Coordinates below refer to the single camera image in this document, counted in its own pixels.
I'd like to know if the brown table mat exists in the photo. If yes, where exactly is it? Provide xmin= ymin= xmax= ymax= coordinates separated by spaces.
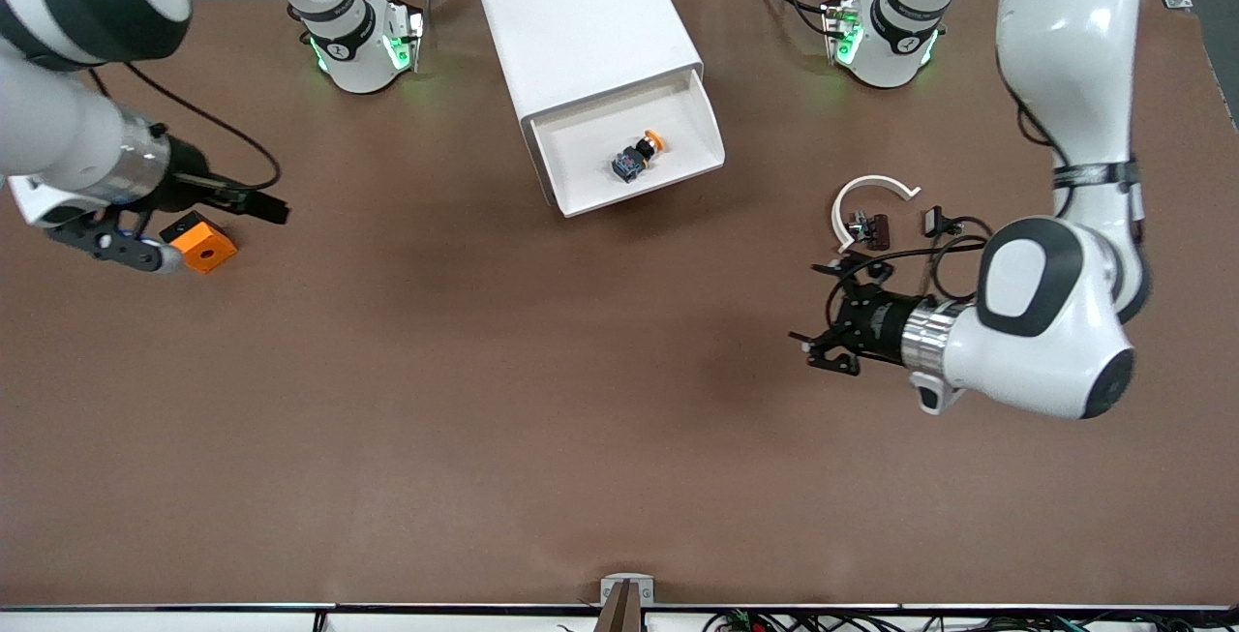
xmin=0 ymin=0 xmax=1239 ymax=609

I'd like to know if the white drawer cabinet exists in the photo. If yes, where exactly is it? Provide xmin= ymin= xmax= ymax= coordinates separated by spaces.
xmin=468 ymin=0 xmax=705 ymax=130

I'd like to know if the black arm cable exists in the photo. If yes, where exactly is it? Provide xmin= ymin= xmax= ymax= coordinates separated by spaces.
xmin=823 ymin=216 xmax=994 ymax=302
xmin=87 ymin=61 xmax=284 ymax=193

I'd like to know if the grey metal bracket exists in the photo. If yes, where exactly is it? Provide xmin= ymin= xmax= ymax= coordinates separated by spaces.
xmin=600 ymin=574 xmax=655 ymax=606

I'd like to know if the black cable bundle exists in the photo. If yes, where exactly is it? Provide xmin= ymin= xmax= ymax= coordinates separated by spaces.
xmin=702 ymin=610 xmax=1239 ymax=632

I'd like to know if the orange and black box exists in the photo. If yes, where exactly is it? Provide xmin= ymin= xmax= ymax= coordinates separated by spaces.
xmin=160 ymin=210 xmax=239 ymax=275

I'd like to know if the orange push button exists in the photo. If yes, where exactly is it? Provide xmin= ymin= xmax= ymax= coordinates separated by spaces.
xmin=611 ymin=129 xmax=668 ymax=185

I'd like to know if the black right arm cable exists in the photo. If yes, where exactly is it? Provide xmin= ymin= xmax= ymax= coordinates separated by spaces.
xmin=87 ymin=61 xmax=284 ymax=193

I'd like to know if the white curved plastic piece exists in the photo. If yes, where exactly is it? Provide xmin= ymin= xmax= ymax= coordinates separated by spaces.
xmin=831 ymin=174 xmax=922 ymax=255

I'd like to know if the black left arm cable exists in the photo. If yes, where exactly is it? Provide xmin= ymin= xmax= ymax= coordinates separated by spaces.
xmin=823 ymin=216 xmax=994 ymax=302

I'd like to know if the white table edge rail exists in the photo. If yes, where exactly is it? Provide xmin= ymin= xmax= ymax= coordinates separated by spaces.
xmin=0 ymin=603 xmax=1239 ymax=632

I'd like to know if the white plastic drawer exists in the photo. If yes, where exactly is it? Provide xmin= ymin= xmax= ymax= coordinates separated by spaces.
xmin=524 ymin=69 xmax=727 ymax=219

